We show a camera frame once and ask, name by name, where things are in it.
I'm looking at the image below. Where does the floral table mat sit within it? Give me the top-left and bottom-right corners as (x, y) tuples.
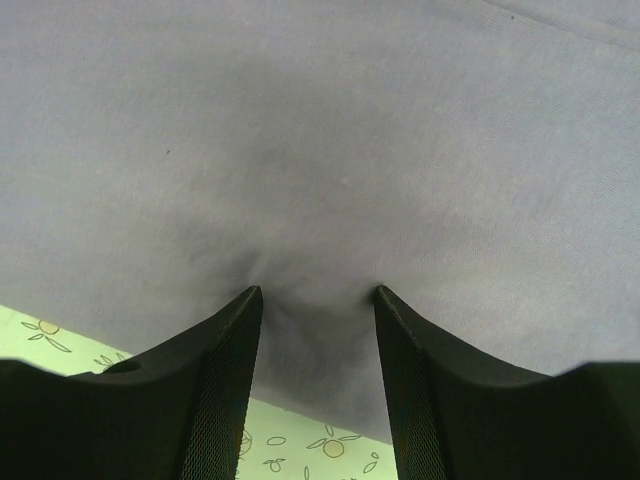
(1, 306), (397, 480)

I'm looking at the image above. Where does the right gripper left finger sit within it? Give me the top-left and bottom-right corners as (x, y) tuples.
(1, 286), (263, 479)

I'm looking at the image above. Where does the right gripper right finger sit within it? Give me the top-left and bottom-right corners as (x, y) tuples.
(372, 286), (639, 479)

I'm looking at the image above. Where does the purple t shirt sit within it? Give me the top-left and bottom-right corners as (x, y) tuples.
(1, 1), (639, 441)

